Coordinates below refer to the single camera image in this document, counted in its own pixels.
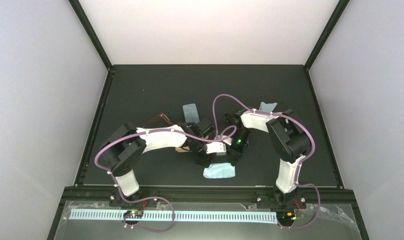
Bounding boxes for black front frame rail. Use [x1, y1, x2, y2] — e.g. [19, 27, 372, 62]
[47, 185, 369, 240]

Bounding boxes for left small circuit board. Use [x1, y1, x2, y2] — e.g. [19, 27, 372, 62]
[123, 210, 144, 220]

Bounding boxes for black frame post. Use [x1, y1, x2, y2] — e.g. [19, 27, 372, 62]
[68, 0, 114, 71]
[304, 0, 350, 72]

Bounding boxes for black sunglasses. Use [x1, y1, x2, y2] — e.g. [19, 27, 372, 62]
[224, 113, 239, 126]

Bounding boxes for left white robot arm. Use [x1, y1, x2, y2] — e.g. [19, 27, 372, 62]
[94, 122, 211, 197]

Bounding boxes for white slotted cable duct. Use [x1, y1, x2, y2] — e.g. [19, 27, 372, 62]
[67, 209, 278, 224]

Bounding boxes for small circuit board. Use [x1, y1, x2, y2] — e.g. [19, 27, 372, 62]
[123, 210, 144, 220]
[278, 212, 297, 221]

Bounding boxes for blue-grey glasses case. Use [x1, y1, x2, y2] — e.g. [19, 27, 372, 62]
[182, 103, 200, 124]

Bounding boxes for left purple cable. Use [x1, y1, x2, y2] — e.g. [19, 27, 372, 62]
[94, 125, 238, 233]

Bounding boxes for brown translucent sunglasses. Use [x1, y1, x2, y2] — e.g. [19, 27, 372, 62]
[143, 113, 173, 129]

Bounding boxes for right small circuit board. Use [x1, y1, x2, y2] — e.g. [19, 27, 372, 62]
[278, 212, 297, 221]

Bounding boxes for purple cable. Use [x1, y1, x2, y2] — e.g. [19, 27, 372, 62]
[94, 125, 238, 233]
[212, 94, 322, 230]

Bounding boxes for right black frame post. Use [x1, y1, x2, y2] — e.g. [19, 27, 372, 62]
[304, 0, 350, 72]

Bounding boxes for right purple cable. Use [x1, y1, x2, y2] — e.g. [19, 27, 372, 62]
[212, 94, 322, 230]

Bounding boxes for brown plaid glasses case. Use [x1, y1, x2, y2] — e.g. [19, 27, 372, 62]
[175, 137, 205, 153]

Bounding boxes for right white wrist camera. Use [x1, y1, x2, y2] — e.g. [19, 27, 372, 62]
[222, 135, 233, 146]

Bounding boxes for left black frame post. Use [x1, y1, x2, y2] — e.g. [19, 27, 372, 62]
[68, 0, 114, 71]

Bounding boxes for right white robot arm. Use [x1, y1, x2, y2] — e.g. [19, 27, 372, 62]
[225, 109, 313, 210]

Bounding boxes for light blue cleaning cloth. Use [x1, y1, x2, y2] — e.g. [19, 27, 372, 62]
[203, 162, 236, 179]

